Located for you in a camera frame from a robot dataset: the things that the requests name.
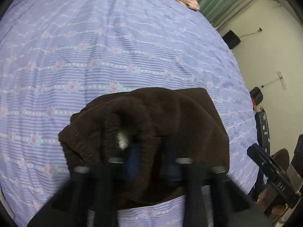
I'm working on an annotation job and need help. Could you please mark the dark brown fleece pants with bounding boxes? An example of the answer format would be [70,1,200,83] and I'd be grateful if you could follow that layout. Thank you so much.
[58,88,230,210]

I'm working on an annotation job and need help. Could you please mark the black speaker box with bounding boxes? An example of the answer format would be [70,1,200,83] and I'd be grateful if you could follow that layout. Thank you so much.
[222,30,241,50]

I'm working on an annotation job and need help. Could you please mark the blue striped floral bedsheet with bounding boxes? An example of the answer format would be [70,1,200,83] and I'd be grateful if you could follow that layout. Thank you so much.
[1,0,258,226]

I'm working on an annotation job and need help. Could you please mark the black wall cable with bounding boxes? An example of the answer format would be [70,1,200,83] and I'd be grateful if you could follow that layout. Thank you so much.
[239,27,264,39]

